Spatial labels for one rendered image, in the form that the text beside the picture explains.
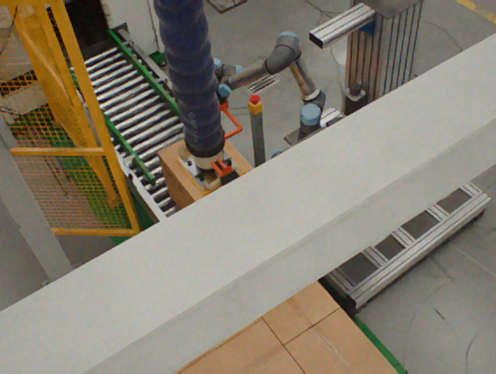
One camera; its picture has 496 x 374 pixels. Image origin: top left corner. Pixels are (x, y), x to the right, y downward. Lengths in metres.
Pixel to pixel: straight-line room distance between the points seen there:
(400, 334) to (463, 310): 0.46
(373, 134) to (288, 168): 0.10
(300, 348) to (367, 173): 2.97
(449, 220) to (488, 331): 0.76
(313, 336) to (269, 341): 0.25
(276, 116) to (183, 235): 4.78
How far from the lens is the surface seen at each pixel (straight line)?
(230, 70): 3.70
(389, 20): 3.02
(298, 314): 3.70
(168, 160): 3.90
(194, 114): 3.36
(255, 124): 4.17
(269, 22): 6.34
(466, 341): 4.35
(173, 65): 3.15
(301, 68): 3.59
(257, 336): 3.65
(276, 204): 0.65
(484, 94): 0.77
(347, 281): 4.18
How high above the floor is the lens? 3.84
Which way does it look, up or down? 52 degrees down
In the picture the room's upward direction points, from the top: 6 degrees counter-clockwise
